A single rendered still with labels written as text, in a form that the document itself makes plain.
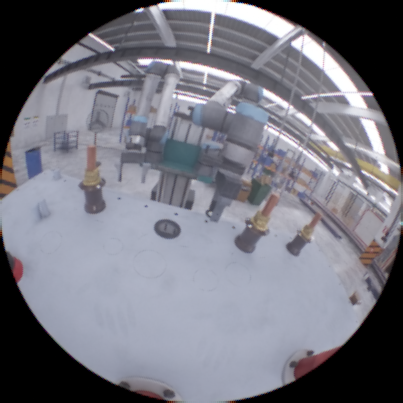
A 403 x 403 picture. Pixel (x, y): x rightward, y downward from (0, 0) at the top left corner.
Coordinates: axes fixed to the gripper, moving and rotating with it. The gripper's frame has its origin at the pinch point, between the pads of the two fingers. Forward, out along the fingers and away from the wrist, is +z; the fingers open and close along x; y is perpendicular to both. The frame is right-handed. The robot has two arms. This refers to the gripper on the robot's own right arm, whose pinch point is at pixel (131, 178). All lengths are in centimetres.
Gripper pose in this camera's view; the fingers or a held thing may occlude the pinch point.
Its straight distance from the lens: 72.8
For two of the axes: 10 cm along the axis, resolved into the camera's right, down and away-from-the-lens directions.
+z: -1.0, 9.9, 1.3
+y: -2.3, -1.4, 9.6
